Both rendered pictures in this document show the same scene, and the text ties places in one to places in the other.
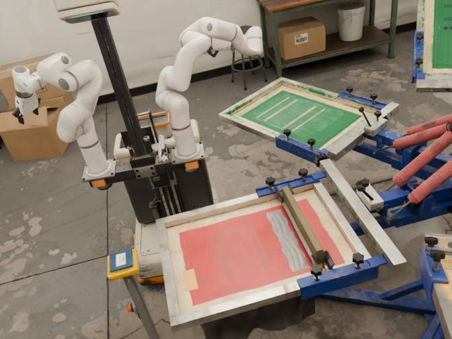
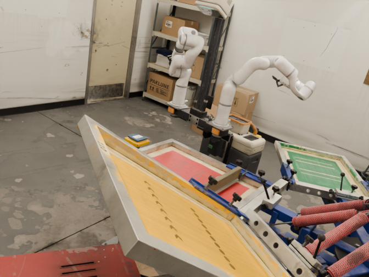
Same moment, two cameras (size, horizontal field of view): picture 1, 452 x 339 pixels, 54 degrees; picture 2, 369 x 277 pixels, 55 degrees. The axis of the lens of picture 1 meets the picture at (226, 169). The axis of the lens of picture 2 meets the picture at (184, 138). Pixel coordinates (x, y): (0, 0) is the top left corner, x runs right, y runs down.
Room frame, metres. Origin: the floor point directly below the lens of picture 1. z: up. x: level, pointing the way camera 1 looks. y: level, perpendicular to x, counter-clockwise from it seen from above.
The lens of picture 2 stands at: (-0.23, -1.19, 1.94)
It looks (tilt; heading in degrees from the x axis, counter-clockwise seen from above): 22 degrees down; 39
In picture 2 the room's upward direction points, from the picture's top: 12 degrees clockwise
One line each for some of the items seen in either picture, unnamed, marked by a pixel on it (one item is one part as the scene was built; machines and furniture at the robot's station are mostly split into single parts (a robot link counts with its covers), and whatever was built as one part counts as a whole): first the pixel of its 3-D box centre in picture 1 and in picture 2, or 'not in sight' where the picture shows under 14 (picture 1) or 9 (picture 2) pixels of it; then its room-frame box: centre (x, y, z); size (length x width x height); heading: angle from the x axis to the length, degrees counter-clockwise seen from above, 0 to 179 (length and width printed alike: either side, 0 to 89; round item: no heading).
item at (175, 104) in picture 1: (175, 109); (228, 93); (1.84, 0.18, 1.37); 0.13 x 0.10 x 0.16; 35
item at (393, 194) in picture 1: (381, 201); (279, 212); (1.36, -0.62, 1.02); 0.17 x 0.06 x 0.05; 96
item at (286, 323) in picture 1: (262, 321); not in sight; (1.09, -0.03, 0.74); 0.46 x 0.04 x 0.42; 96
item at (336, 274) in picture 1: (337, 277); not in sight; (1.05, -0.33, 0.98); 0.30 x 0.05 x 0.07; 96
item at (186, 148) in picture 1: (183, 137); (223, 114); (1.84, 0.17, 1.21); 0.16 x 0.13 x 0.15; 1
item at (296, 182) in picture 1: (288, 189); (246, 177); (1.60, -0.27, 0.98); 0.30 x 0.05 x 0.07; 96
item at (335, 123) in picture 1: (318, 108); (329, 169); (2.15, -0.57, 1.05); 1.08 x 0.61 x 0.23; 36
